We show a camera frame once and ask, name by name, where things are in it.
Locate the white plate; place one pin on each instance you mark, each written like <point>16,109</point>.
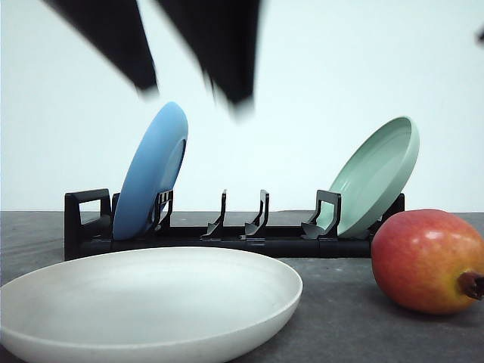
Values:
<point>164,305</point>

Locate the red yellow pomegranate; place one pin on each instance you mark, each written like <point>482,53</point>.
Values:
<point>417,257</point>

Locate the green plate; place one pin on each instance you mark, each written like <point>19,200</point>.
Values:
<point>374,173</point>

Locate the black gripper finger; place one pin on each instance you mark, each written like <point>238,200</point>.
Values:
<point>114,28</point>
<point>223,34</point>

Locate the black plastic dish rack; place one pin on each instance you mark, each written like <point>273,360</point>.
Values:
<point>89,221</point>

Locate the blue plate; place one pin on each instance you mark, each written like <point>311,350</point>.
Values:
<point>153,168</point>

